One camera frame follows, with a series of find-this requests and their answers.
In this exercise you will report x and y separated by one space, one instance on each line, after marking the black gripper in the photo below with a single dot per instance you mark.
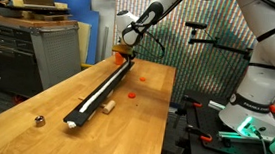
128 57

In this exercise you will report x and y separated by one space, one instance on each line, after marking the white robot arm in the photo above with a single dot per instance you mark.
248 108

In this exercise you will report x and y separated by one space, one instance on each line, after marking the orange plastic cup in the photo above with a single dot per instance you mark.
119 60

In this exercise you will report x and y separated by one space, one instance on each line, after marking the small orange disc far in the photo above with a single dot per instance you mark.
142 78

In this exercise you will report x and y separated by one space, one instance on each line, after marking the small orange disc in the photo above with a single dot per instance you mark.
142 78
131 95

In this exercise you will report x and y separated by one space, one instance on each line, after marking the small orange disc near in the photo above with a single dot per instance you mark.
131 95

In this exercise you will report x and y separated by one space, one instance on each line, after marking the wooden cylinder peg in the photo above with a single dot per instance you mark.
108 107

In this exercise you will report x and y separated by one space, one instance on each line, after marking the blue foam board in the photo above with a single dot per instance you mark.
80 10

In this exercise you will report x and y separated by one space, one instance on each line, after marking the grey metal tool cabinet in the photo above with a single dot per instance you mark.
36 55

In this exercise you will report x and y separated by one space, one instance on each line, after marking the stack of wood and trays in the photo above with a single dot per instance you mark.
45 10

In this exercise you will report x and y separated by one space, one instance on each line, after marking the tan wrist camera block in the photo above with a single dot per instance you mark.
123 49

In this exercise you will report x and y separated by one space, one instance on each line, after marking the long black rail object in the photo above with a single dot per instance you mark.
80 114

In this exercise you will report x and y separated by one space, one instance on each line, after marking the camera on black stand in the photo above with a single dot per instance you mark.
195 26

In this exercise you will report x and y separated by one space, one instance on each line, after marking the black clamp orange handle upper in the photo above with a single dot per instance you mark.
190 102

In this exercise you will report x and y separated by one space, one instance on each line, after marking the black clamp orange handle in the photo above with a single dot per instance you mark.
190 102
202 135

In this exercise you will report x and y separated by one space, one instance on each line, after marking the black clamp orange handle lower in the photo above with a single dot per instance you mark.
202 135

